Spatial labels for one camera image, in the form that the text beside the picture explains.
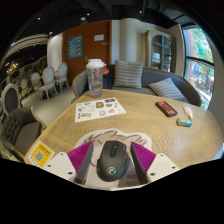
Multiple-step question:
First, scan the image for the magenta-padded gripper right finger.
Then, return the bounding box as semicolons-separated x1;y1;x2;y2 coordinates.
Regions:
129;141;181;186

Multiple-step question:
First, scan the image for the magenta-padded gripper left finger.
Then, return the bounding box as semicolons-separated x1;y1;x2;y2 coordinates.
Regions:
43;140;95;185

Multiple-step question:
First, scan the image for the black computer mouse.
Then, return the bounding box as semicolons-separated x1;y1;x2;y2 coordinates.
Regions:
96;139;132;183

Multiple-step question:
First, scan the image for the yellow square card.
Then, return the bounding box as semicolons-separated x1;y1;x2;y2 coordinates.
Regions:
25;140;55;169

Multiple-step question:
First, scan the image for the green and blue packet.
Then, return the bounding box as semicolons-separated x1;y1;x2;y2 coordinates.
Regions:
176;117;193;128

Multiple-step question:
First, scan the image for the grey tufted armchair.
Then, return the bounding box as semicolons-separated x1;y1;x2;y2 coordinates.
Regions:
0;106;48;162

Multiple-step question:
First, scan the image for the black box with red print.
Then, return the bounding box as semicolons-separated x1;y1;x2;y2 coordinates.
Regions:
154;100;179;118

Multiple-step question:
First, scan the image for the small white tube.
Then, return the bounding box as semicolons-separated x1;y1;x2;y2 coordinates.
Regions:
182;102;194;120

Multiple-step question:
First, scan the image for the white sticker sheet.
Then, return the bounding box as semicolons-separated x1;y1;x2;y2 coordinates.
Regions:
74;97;127;124

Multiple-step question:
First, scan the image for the flat striped cushion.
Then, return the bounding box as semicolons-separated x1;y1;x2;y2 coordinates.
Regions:
147;77;188;102

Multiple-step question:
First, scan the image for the oval back grey chair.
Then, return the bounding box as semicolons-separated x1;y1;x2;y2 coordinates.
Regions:
0;83;24;116

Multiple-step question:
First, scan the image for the white dining chairs group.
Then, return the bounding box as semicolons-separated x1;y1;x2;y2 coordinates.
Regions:
18;62;70;102

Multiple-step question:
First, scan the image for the grey curved sofa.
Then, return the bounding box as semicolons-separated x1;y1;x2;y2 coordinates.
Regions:
70;63;203;108

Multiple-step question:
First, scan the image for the clear shaker bottle white lid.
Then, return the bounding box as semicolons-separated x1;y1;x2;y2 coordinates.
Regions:
85;58;107;99

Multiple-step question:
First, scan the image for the square striped cushion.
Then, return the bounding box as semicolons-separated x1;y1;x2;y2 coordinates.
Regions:
112;59;145;90

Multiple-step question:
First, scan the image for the black bag with orange top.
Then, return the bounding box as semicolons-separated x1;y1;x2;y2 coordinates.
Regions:
101;65;113;90

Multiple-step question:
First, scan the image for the black framed window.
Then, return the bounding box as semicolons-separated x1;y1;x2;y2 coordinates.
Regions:
182;26;216;111

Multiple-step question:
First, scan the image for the arched glass door cabinet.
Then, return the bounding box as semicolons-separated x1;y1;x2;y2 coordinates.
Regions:
144;28;178;74

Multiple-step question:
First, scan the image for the brown wooden door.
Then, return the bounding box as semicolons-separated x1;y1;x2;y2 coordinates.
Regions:
61;19;113;88

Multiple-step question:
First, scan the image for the white door sign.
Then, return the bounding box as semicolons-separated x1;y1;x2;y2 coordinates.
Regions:
93;33;105;42

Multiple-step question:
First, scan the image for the blue wall poster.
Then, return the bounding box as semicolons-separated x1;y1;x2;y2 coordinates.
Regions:
67;34;84;60

